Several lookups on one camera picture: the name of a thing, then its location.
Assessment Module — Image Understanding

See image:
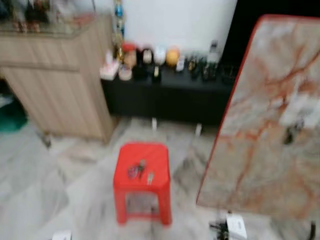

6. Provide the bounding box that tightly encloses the bunch of keys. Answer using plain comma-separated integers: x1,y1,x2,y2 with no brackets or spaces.
127,159,147,180

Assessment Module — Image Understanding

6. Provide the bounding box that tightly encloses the black hook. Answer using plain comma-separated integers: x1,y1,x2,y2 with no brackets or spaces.
284,119,305,146

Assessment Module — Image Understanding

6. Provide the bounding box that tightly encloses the marble table with red edge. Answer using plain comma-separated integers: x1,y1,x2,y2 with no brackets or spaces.
196,14,320,221

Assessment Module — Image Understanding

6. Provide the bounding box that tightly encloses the red plastic stool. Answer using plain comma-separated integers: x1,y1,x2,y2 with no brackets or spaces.
113,142,173,227

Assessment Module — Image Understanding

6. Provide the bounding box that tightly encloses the black low shelf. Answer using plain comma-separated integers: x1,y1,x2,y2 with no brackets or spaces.
101,65,237,126

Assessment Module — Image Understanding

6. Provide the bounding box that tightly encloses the orange round ornament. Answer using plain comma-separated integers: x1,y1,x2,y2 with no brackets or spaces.
166,46,181,68

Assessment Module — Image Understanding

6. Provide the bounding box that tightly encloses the white round ornament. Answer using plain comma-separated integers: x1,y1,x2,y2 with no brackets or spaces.
153,46,167,66

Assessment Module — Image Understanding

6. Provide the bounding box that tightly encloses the pink white box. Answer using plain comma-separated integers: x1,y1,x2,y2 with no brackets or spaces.
99,50,120,81

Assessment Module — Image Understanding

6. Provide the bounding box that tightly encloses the red capped figurine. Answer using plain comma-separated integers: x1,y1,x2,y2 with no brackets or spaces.
121,42,138,69

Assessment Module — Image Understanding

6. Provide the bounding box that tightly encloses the light wooden cabinet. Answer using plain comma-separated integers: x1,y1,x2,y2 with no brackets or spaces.
0,15,117,144

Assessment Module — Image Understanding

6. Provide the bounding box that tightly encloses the green cloth bag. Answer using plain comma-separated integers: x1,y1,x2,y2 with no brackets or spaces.
0,96,29,133

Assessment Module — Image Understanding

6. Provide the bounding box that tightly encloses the blue hanging ornament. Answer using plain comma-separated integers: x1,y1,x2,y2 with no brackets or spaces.
113,0,125,35

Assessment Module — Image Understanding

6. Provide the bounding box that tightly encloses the glass display case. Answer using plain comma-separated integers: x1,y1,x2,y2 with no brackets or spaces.
0,0,97,37

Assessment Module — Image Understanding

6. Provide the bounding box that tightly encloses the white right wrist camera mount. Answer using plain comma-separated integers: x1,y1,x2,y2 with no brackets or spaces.
226,213,248,240

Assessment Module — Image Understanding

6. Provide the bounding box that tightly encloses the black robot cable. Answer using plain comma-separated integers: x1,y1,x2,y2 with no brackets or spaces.
307,222,317,240

